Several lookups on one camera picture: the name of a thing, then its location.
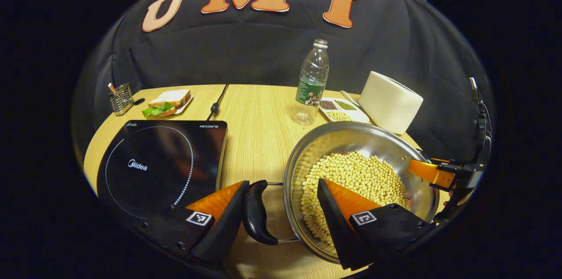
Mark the large soybean heap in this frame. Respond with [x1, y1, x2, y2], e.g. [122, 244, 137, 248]
[301, 151, 411, 249]

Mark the white divided tray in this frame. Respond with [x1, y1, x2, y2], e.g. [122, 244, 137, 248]
[319, 97, 370, 124]

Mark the sandwich with lettuce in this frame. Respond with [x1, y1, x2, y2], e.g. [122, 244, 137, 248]
[141, 89, 191, 117]

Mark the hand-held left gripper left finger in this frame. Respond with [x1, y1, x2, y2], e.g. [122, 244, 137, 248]
[136, 180, 251, 266]

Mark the black power cable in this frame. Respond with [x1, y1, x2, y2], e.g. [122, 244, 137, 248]
[206, 84, 229, 120]

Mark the white toaster cable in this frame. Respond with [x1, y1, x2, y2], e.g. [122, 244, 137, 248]
[340, 90, 361, 108]

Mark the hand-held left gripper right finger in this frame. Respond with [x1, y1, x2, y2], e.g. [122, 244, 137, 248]
[317, 178, 435, 271]

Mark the small white plate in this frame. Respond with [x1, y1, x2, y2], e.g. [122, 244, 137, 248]
[173, 93, 194, 115]

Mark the clear plastic water bottle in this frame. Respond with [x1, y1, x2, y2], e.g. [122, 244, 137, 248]
[292, 39, 330, 126]

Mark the white toaster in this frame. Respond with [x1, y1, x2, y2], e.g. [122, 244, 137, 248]
[358, 71, 424, 135]

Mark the stainless steel pot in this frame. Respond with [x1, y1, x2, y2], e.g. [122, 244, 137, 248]
[243, 121, 440, 264]

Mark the black induction cooktop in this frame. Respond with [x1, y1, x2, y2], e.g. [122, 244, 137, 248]
[97, 120, 228, 222]

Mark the wire mesh holder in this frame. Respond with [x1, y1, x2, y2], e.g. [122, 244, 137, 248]
[108, 83, 134, 116]

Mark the black backdrop cloth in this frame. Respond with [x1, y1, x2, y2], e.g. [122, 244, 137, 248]
[72, 0, 494, 161]

